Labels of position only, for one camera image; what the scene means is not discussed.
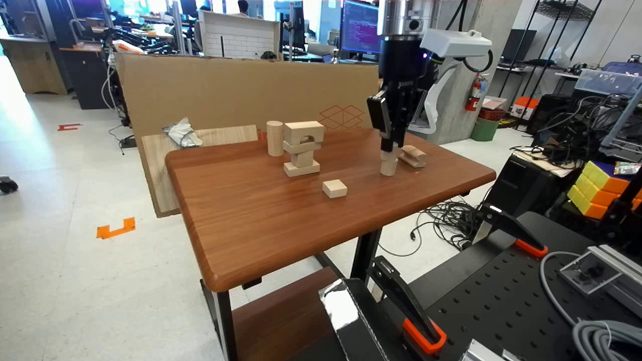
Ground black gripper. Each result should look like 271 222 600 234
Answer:
364 34 425 154

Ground rounded notched wooden block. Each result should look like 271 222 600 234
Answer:
397 142 429 171

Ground flat square wooden block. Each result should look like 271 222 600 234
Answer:
320 177 351 200

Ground wooden arch block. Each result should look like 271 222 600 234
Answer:
283 119 327 146

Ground wooden I-shaped block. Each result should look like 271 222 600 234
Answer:
280 140 322 181

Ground white background machine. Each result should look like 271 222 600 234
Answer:
409 58 474 146

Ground red fire extinguisher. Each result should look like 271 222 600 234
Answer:
464 71 488 115

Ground green bin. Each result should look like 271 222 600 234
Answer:
469 116 499 142

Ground computer monitor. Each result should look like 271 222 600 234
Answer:
338 0 385 58

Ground tall wooden cylinder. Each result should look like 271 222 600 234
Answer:
264 119 287 158

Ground black equipment case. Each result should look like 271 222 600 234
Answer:
488 153 577 216

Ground large flat cardboard box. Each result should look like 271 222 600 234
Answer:
112 53 383 138

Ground white board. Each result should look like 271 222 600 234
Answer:
197 11 283 62

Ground crumpled white paper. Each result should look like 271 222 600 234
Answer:
162 116 202 148

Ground yellow orange colour cube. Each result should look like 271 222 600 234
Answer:
565 158 642 222

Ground black perforated breadboard table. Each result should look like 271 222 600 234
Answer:
363 209 642 361

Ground wooden base board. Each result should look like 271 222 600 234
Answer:
229 267 349 361

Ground leaning light wooden board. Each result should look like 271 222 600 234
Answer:
139 123 261 219

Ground black cabinet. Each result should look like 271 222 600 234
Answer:
57 44 115 110

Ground plain cardboard box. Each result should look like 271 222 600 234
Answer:
1 39 67 97

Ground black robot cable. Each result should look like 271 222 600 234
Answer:
460 0 497 77

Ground black floor cables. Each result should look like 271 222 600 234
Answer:
376 199 484 258

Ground black clamp with orange handle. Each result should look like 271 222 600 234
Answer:
368 257 448 358
469 202 551 260

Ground silver metal bracket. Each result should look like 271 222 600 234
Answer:
557 242 642 318

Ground grey cable bundle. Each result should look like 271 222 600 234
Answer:
537 249 642 361

